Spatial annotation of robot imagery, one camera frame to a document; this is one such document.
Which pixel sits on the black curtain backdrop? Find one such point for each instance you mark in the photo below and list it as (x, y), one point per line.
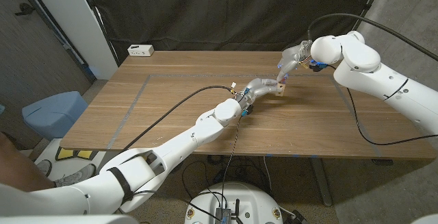
(222, 11)

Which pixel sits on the person's bare leg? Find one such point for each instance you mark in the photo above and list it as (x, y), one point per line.
(17, 169)

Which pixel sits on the grey table leg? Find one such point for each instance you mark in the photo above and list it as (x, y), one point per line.
(321, 183)

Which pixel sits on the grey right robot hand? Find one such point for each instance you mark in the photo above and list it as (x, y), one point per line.
(294, 58)

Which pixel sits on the blue stool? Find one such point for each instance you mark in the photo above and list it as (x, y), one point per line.
(54, 114)

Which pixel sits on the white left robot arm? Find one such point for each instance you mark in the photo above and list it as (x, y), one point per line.
(184, 145)

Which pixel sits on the white power strip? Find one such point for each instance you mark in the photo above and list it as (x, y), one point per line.
(140, 50)

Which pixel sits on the yellow and black mat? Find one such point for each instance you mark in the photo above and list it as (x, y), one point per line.
(68, 153)

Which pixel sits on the grey sneaker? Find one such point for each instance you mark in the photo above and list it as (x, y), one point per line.
(75, 176)
(42, 167)

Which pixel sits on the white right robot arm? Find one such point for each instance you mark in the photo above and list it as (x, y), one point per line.
(376, 73)

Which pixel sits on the wooden block with holes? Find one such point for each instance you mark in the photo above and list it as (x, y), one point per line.
(280, 89)

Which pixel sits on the white floor base plate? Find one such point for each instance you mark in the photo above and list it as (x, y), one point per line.
(48, 147)

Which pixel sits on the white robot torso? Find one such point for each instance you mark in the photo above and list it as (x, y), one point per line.
(253, 200)

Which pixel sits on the grey electronics box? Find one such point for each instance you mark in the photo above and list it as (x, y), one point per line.
(222, 216)

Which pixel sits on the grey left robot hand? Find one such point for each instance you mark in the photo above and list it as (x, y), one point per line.
(258, 88)

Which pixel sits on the black curtain frame pole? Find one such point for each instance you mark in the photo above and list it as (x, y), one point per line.
(99, 22)
(367, 5)

